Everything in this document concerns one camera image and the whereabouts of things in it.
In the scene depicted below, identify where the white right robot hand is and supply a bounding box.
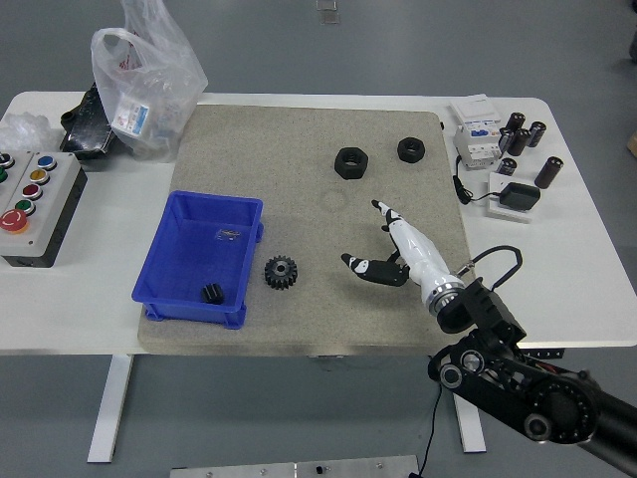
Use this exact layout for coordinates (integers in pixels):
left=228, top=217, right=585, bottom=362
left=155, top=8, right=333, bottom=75
left=339, top=198, right=453, bottom=303

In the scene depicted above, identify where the large black gear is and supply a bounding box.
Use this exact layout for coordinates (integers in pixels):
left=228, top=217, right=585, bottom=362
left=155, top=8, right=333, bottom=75
left=263, top=254, right=299, bottom=291

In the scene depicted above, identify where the small black hex nut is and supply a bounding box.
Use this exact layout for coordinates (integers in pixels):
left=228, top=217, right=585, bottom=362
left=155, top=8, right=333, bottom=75
left=396, top=136, right=427, bottom=163

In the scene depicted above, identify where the large black hex nut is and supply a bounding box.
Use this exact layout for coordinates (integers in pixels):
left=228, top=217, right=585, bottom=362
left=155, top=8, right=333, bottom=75
left=332, top=146, right=369, bottom=181

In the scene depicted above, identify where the grey box with emergency stop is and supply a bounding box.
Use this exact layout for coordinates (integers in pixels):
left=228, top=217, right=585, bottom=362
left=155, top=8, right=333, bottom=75
left=0, top=150, right=90, bottom=269

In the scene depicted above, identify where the grey push-button box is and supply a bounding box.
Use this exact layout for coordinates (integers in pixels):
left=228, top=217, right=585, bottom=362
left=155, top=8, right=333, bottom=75
left=0, top=150, right=32, bottom=200

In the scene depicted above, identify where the white flat block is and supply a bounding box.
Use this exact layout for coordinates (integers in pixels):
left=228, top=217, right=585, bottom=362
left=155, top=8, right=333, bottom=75
left=485, top=171, right=541, bottom=223

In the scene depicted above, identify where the grey-brown mat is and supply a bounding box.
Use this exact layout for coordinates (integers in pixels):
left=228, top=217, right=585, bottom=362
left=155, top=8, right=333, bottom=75
left=136, top=103, right=489, bottom=358

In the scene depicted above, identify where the white circuit breaker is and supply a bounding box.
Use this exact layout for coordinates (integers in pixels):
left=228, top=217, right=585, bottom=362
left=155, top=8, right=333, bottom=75
left=449, top=94, right=504, bottom=172

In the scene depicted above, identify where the black power adapter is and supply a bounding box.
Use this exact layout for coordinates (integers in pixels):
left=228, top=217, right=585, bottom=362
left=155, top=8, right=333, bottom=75
left=499, top=182, right=542, bottom=210

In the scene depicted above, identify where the large black cylindrical capacitor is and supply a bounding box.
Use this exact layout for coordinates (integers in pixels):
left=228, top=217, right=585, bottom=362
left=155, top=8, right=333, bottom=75
left=534, top=155, right=565, bottom=190

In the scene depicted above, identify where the white table leg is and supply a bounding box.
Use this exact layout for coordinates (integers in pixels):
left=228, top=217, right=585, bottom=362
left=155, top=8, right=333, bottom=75
left=87, top=354, right=134, bottom=463
left=451, top=395, right=487, bottom=453

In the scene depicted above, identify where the blue plastic bin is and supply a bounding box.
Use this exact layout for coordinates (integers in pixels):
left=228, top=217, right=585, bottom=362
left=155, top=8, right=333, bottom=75
left=130, top=190, right=265, bottom=330

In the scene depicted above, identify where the floor outlet cover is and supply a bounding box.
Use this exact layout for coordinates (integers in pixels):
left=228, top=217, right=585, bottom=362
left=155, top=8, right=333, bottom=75
left=316, top=0, right=342, bottom=25

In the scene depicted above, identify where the silver metal plate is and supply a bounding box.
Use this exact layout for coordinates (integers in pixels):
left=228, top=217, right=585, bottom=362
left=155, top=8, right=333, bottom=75
left=168, top=455, right=422, bottom=478

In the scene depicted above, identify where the clear plastic bag red print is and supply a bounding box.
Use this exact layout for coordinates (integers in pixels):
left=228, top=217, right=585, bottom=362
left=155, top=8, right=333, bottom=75
left=90, top=0, right=209, bottom=163

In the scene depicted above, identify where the black case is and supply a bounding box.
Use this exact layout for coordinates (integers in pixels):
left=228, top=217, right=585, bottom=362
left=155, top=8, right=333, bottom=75
left=59, top=82, right=119, bottom=161

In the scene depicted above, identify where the crumpled clear plastic wrap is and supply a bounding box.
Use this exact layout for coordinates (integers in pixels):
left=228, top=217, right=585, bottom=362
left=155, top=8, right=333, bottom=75
left=0, top=112, right=51, bottom=153

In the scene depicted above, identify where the black adapter cord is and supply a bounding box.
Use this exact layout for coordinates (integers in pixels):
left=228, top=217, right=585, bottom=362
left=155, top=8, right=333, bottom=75
left=451, top=155, right=504, bottom=205

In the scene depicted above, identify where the thin black hanging cable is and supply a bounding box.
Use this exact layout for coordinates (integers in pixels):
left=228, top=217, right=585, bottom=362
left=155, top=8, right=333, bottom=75
left=410, top=354, right=444, bottom=478

